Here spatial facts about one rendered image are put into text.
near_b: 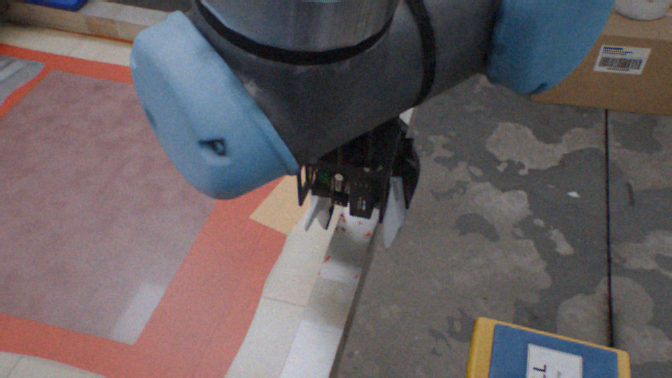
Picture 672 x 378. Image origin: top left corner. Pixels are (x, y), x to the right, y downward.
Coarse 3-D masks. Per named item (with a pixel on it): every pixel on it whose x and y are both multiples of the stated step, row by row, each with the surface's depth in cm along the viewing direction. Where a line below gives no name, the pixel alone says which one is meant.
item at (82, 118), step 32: (64, 64) 83; (96, 64) 83; (32, 96) 78; (64, 96) 78; (96, 96) 78; (128, 96) 78; (0, 128) 74; (32, 128) 74; (64, 128) 74; (96, 128) 74; (128, 128) 74; (0, 160) 70; (32, 160) 70; (64, 160) 70; (96, 160) 70; (128, 160) 70; (160, 160) 70; (160, 192) 67; (192, 192) 67; (256, 192) 67
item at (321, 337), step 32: (96, 0) 87; (96, 32) 87; (128, 32) 85; (352, 224) 59; (352, 256) 56; (320, 288) 54; (352, 288) 54; (320, 320) 52; (352, 320) 55; (288, 352) 50; (320, 352) 50
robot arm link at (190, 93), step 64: (192, 0) 22; (256, 0) 19; (320, 0) 19; (384, 0) 20; (192, 64) 21; (256, 64) 21; (320, 64) 21; (384, 64) 25; (192, 128) 22; (256, 128) 22; (320, 128) 24
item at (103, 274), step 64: (0, 192) 67; (64, 192) 67; (128, 192) 67; (0, 256) 61; (64, 256) 61; (128, 256) 61; (192, 256) 61; (256, 256) 61; (0, 320) 56; (64, 320) 56; (128, 320) 56; (192, 320) 56
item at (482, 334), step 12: (480, 324) 56; (492, 324) 56; (480, 336) 55; (492, 336) 55; (552, 336) 55; (480, 348) 54; (612, 348) 54; (468, 360) 55; (480, 360) 53; (624, 360) 53; (468, 372) 53; (480, 372) 53; (624, 372) 53
